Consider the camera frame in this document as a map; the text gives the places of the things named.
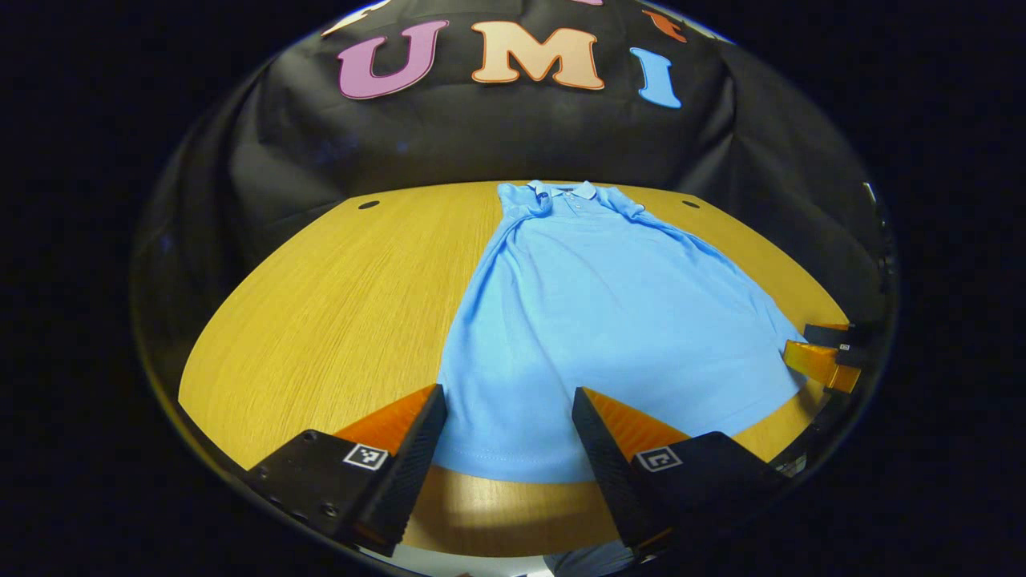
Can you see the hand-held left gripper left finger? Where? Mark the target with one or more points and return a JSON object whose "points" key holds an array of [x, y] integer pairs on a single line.
{"points": [[409, 473]]}

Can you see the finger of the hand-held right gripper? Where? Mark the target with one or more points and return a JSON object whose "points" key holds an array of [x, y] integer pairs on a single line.
{"points": [[830, 334], [813, 361]]}

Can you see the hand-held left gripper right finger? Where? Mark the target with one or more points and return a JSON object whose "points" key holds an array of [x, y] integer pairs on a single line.
{"points": [[605, 473]]}

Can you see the light blue T-shirt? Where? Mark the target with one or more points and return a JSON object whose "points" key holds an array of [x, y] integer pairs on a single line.
{"points": [[609, 320]]}

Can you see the person's clothing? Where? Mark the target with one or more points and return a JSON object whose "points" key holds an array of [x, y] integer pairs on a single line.
{"points": [[589, 561]]}

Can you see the black backdrop cloth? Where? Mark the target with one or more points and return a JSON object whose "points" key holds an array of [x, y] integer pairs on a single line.
{"points": [[521, 136]]}

